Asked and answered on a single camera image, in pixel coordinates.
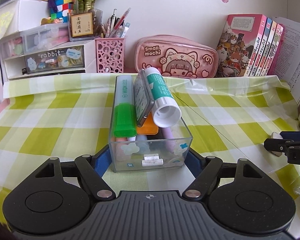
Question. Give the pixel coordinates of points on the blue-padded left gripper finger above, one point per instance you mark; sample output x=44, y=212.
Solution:
x=290, y=135

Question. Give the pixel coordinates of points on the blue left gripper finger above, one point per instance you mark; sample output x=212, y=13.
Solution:
x=102, y=160
x=195, y=162

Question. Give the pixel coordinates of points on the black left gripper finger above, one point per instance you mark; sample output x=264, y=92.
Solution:
x=282, y=144

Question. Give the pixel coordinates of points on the white eraser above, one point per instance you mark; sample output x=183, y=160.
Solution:
x=275, y=145

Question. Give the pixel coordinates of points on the light purple pen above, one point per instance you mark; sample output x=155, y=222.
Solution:
x=169, y=139

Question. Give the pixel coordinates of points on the clear acrylic organizer box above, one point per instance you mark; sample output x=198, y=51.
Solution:
x=152, y=153

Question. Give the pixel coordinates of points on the pale blue highlighter pen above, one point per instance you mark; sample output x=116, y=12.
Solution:
x=141, y=137

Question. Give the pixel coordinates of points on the green cap highlighter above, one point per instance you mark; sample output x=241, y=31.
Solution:
x=124, y=122

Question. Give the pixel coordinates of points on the orange cap highlighter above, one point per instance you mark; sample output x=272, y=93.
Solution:
x=148, y=127

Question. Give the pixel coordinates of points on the white green glue stick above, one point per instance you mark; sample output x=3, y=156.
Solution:
x=166, y=111

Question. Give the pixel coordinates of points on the pencil lead refill case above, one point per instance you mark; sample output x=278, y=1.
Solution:
x=143, y=98

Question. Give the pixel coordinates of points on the pink highlighter pen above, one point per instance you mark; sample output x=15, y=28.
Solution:
x=120, y=155

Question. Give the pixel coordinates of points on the white printed paper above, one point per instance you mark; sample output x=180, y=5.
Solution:
x=287, y=66

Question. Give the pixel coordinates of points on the green checkered tablecloth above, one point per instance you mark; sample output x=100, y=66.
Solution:
x=67, y=116

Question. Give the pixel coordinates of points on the pink cat cover book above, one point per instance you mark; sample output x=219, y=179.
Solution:
x=248, y=45

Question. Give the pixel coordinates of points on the pink Small mochi pencil case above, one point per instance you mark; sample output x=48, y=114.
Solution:
x=176, y=56

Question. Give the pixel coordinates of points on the pink perforated pen holder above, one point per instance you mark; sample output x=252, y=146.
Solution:
x=110, y=55

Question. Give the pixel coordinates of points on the white rabbit drawer organizer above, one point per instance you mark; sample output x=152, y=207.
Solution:
x=45, y=50

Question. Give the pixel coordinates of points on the lucky bamboo plant in vase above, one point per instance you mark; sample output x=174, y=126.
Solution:
x=85, y=22

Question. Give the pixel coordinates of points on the colourful rubik cube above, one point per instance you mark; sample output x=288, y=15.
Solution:
x=61, y=11

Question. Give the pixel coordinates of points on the white storage box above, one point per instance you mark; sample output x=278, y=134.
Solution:
x=21, y=15

